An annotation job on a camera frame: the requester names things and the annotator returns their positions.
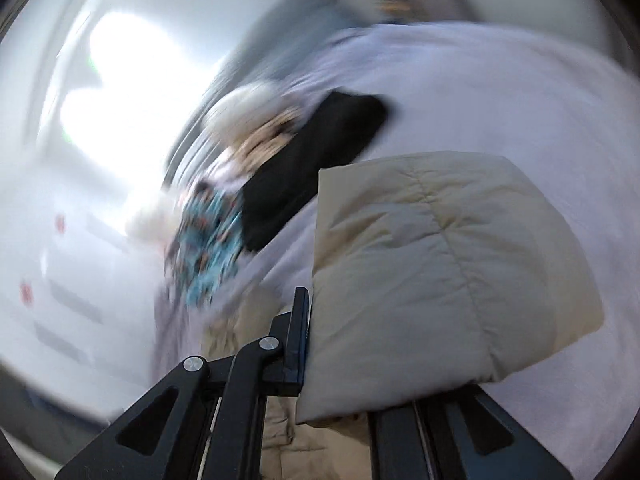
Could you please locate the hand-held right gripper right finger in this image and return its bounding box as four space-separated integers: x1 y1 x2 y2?
369 382 573 480

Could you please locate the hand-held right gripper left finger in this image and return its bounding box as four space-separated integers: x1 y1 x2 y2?
59 287 311 480

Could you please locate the beige puffer jacket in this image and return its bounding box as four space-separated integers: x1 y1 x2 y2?
200 152 606 480

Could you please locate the blue patterned cloth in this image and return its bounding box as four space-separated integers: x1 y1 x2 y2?
165 180 247 311

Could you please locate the black cloth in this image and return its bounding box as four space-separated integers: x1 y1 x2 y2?
240 91 391 253

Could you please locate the white fluffy cloth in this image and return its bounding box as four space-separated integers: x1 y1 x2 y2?
202 85 282 147

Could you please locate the grey blanket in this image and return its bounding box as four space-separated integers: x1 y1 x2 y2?
220 0 383 98

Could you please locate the lavender bed sheet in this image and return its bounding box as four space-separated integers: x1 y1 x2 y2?
150 25 640 480

